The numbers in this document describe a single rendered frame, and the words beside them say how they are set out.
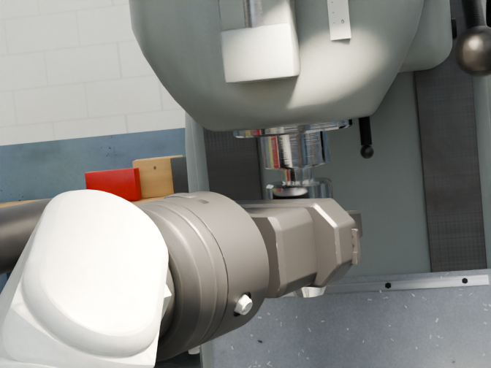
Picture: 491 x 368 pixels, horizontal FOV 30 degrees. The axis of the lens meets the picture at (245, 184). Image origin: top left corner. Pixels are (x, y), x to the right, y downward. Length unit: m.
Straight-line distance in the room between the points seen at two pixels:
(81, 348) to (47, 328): 0.02
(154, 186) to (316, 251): 3.97
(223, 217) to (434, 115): 0.52
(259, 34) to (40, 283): 0.20
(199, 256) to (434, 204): 0.56
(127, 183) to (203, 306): 4.00
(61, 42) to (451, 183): 4.31
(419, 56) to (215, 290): 0.32
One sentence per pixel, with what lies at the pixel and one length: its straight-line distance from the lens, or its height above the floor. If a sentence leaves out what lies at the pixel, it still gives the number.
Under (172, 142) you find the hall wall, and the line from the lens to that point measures 5.00.
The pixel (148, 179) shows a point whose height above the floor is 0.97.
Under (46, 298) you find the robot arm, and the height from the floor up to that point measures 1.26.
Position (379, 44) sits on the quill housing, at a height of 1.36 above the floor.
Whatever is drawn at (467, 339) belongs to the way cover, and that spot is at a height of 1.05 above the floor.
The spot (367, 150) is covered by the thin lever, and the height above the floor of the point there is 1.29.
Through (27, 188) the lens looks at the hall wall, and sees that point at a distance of 5.30.
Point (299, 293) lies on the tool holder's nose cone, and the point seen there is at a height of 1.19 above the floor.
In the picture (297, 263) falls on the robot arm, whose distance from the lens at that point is 0.56.
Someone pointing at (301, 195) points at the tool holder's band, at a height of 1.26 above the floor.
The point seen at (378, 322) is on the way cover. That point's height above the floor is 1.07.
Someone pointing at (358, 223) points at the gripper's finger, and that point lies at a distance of 0.65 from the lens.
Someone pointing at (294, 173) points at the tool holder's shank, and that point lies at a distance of 0.63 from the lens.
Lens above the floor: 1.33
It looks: 5 degrees down
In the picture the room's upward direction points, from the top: 6 degrees counter-clockwise
